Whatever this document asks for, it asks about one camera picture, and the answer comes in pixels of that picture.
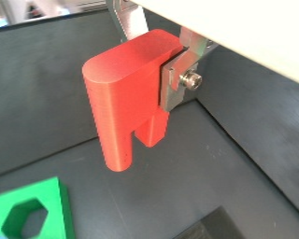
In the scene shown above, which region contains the black curved fixture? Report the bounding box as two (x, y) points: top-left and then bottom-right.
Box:
(174, 206), (246, 239)

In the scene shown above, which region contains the gripper silver second-gripper right finger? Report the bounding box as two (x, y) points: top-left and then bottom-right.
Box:
(159, 27), (218, 112)

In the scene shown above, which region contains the gripper silver second-gripper left finger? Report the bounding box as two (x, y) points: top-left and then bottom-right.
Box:
(105, 0), (148, 42)

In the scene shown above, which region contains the red square-circle object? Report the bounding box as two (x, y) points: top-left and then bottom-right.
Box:
(83, 30), (182, 172)

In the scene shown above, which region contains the green foam shape-sorter base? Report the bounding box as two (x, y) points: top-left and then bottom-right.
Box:
(0, 177), (76, 239)

